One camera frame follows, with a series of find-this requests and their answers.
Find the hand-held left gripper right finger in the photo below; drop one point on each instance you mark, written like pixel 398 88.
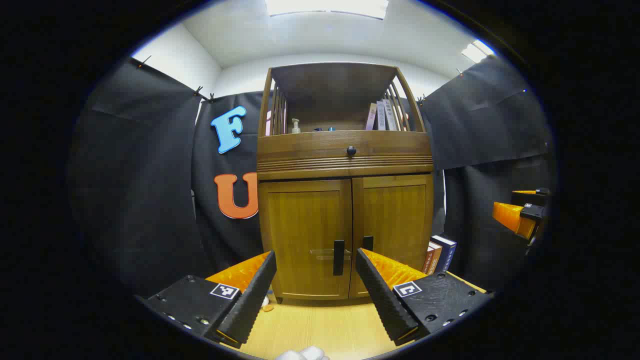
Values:
pixel 380 295

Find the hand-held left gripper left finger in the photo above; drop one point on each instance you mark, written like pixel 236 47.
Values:
pixel 252 295

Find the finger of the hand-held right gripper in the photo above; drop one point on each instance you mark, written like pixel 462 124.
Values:
pixel 510 215
pixel 530 192

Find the wooden cabinet door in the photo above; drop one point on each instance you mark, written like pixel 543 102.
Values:
pixel 395 215
pixel 300 235

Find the wooden double-door shoe cabinet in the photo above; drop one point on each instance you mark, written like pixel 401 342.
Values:
pixel 345 162

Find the wooden cabinet drawer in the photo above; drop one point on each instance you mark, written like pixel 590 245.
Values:
pixel 300 147

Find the penguin plush toy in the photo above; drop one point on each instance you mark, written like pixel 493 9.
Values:
pixel 266 302

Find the brown book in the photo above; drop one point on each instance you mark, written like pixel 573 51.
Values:
pixel 431 259

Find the navy book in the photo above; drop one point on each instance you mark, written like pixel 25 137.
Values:
pixel 446 252

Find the small ceiling light panel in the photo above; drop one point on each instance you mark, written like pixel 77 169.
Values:
pixel 477 51

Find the grey book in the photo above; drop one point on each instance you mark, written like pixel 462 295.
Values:
pixel 381 116

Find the black backdrop cloth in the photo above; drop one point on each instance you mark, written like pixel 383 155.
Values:
pixel 140 175

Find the pink book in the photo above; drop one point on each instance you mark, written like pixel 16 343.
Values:
pixel 371 117

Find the small pump bottle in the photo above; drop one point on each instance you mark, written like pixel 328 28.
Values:
pixel 296 127

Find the large ceiling light panel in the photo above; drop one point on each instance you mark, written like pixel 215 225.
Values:
pixel 325 7

